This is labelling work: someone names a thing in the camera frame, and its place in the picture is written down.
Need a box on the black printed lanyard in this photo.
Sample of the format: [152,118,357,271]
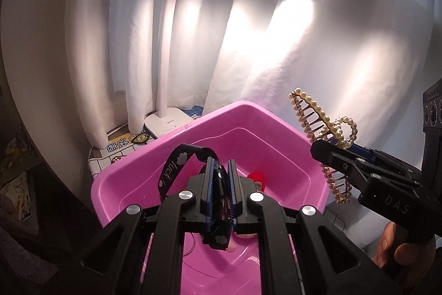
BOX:
[157,143,232,251]

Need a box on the black grid white tablecloth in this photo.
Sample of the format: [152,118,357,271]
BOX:
[88,124,156,179]

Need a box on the pink plastic tub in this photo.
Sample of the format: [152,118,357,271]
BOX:
[91,102,329,294]

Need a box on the pink strawberry headband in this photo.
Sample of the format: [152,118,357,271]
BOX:
[233,171,266,249]

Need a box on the person right hand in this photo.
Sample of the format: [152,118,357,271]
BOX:
[372,222,436,272]

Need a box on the white curtain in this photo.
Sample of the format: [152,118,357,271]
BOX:
[0,0,442,247]

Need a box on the white desk lamp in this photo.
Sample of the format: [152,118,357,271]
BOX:
[143,0,340,139]

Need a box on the pearl gold hair claw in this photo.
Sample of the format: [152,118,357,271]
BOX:
[288,88,358,204]

